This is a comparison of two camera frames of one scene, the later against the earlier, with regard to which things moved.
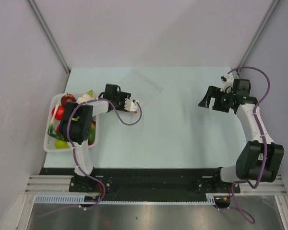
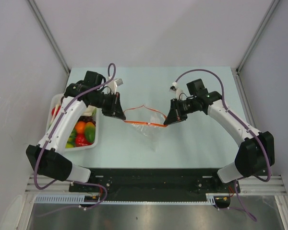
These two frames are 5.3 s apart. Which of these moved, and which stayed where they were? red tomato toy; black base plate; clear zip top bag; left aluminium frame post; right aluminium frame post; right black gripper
Moved: clear zip top bag; right black gripper
Stayed: right aluminium frame post; black base plate; left aluminium frame post; red tomato toy
